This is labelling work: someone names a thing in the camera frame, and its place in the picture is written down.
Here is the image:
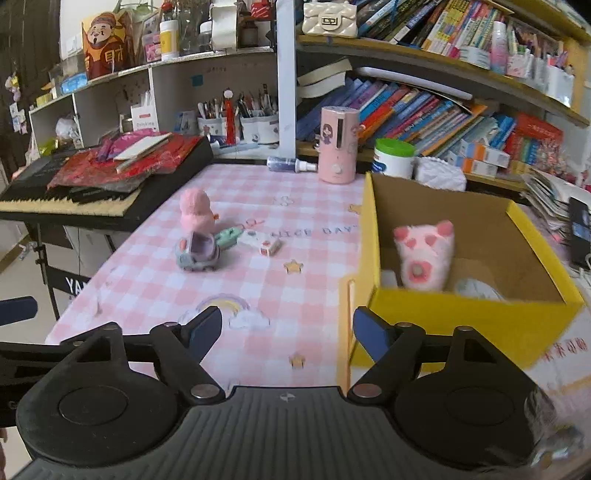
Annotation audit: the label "yellow bordered white mat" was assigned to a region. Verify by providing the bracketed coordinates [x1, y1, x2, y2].
[526, 305, 591, 384]

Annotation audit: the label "row of leaning colourful books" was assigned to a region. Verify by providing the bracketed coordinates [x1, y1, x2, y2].
[298, 78, 515, 158]

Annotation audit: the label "stack of papers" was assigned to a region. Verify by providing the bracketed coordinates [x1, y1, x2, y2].
[524, 168, 591, 241]

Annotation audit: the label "red boxed book set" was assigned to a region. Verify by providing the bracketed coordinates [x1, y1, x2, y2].
[505, 114, 564, 174]

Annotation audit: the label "white canister green lid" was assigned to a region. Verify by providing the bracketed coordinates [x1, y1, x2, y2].
[372, 138, 416, 180]

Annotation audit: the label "white shelf unit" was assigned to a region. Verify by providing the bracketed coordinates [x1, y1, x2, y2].
[28, 46, 280, 148]

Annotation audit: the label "white paper bag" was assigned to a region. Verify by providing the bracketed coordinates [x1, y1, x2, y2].
[130, 90, 160, 134]

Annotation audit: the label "row of books on high shelf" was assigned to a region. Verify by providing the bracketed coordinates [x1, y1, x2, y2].
[358, 0, 509, 58]

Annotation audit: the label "black keyboard stand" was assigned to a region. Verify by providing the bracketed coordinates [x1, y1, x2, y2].
[28, 224, 116, 319]

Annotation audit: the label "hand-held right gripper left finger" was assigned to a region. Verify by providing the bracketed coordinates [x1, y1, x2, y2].
[28, 305, 228, 407]

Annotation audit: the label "black phone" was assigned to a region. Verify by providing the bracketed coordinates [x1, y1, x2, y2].
[569, 198, 591, 268]

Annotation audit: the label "group of white pen cups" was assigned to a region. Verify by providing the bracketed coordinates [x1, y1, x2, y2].
[508, 23, 578, 107]

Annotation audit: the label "pink humidifier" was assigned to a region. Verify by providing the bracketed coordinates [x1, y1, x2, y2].
[318, 106, 360, 184]

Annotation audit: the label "red packets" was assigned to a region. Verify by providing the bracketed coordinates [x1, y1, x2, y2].
[46, 134, 204, 191]

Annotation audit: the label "black electronic keyboard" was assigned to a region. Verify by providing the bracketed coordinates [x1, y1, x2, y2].
[0, 136, 214, 225]

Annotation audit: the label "small green toy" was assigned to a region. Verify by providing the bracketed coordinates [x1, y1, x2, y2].
[215, 225, 245, 247]

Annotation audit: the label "crumpled plastic bag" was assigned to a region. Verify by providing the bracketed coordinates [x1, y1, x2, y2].
[55, 115, 83, 144]

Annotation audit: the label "white shelf post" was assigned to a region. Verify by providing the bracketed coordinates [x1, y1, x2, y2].
[276, 0, 298, 160]

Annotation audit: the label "red tassel ornament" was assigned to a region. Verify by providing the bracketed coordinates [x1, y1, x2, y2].
[223, 89, 237, 144]

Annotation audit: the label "pink checkered tablecloth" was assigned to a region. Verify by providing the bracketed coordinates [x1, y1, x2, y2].
[46, 162, 591, 402]

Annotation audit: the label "pink pig plush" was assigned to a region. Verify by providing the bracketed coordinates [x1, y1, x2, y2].
[393, 220, 455, 291]

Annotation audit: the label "dark wooden door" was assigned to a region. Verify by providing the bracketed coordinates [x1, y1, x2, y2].
[0, 0, 61, 139]

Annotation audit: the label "pink purple plastic packaging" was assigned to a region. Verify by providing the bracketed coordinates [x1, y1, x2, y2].
[95, 131, 155, 162]

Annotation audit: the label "pink duck plush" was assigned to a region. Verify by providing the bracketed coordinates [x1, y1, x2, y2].
[179, 188, 220, 234]

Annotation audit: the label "dark jar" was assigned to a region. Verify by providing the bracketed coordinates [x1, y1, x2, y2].
[238, 16, 259, 48]

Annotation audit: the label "wooden bookshelf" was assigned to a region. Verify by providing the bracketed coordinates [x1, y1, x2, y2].
[295, 34, 591, 190]

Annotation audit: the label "blue orange medicine boxes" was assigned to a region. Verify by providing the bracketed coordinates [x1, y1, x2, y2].
[455, 138, 511, 178]

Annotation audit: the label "grey purple toy car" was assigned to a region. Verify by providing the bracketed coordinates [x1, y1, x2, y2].
[174, 232, 220, 271]

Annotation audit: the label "small white patterned box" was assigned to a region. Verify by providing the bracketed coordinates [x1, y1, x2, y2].
[240, 229, 282, 256]

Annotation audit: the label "cream quilted purse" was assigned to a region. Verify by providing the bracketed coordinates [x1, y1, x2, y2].
[302, 1, 358, 38]

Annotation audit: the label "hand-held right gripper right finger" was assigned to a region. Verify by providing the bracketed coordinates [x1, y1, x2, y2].
[346, 307, 532, 405]

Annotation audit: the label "fortune god paper box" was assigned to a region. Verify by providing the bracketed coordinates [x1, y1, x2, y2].
[82, 11, 137, 80]

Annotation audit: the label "pastel bottle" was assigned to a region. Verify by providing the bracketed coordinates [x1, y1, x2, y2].
[490, 21, 509, 75]

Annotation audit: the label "white bottle yellow label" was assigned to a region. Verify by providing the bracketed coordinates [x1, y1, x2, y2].
[159, 19, 180, 60]

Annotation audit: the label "white booklet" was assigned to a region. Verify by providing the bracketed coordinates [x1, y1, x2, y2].
[113, 132, 172, 163]

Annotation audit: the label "white pen holder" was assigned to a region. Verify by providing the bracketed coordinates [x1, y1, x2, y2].
[257, 114, 280, 145]
[240, 115, 260, 144]
[198, 115, 228, 141]

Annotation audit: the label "white ribbon roll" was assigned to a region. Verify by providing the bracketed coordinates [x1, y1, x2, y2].
[210, 0, 238, 49]

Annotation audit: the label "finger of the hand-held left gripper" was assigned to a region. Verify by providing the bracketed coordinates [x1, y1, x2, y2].
[0, 339, 88, 386]
[0, 296, 38, 326]

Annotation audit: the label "yellow cardboard box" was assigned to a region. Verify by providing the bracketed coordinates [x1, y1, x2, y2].
[339, 172, 586, 384]

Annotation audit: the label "blue spray bottle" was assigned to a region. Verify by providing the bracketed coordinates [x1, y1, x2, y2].
[267, 156, 319, 172]

